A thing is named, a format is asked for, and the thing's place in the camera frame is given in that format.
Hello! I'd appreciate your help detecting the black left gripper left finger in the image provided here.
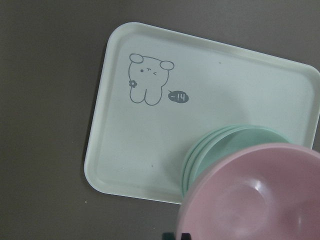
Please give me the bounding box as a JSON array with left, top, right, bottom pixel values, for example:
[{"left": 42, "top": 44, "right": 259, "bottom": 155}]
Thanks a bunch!
[{"left": 161, "top": 232, "right": 176, "bottom": 240}]

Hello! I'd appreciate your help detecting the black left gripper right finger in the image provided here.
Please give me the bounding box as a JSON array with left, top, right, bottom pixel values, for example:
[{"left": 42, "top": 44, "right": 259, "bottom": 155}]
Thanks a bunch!
[{"left": 180, "top": 232, "right": 192, "bottom": 240}]

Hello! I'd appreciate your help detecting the small pink bowl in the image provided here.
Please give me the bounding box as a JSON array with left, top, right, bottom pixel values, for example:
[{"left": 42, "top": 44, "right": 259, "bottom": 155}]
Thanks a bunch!
[{"left": 175, "top": 143, "right": 320, "bottom": 240}]

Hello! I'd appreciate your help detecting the middle green bowl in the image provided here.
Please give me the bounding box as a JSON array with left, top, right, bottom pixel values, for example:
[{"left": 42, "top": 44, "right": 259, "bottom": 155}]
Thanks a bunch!
[{"left": 180, "top": 127, "right": 228, "bottom": 197}]

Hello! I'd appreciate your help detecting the green bowl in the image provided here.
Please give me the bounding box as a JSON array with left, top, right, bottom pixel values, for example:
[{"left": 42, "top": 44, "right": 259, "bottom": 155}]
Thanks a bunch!
[
  {"left": 180, "top": 148, "right": 198, "bottom": 198},
  {"left": 188, "top": 125, "right": 291, "bottom": 186},
  {"left": 180, "top": 127, "right": 228, "bottom": 197}
]

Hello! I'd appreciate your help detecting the bottom green bowl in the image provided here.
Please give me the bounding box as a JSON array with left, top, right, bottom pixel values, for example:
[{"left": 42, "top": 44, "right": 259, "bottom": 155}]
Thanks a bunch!
[{"left": 180, "top": 148, "right": 198, "bottom": 198}]

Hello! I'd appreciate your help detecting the top green bowl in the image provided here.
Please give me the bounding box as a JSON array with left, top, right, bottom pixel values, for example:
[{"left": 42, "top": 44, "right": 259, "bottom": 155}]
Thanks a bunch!
[{"left": 188, "top": 125, "right": 291, "bottom": 186}]

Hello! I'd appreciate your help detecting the white rabbit print tray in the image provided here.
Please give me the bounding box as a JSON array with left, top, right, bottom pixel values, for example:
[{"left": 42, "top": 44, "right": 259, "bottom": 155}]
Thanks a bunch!
[{"left": 84, "top": 22, "right": 320, "bottom": 204}]

